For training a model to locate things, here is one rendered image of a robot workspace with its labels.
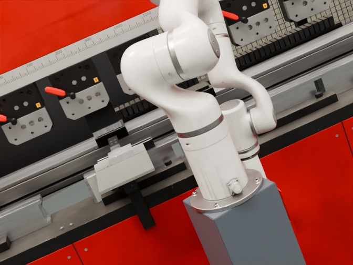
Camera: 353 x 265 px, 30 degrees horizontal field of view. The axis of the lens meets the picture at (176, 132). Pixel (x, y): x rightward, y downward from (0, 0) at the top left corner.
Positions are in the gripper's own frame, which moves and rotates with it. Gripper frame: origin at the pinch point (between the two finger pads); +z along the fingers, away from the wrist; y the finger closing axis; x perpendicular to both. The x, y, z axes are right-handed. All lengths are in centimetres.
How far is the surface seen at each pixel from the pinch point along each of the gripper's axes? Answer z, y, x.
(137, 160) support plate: -18.8, -20.4, -29.8
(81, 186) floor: 106, -300, -74
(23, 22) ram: -69, -37, -44
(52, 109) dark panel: -25, -87, -52
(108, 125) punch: -28, -36, -34
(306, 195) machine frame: 17.5, -16.6, 17.3
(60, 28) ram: -64, -36, -35
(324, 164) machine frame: 10.0, -17.0, 26.8
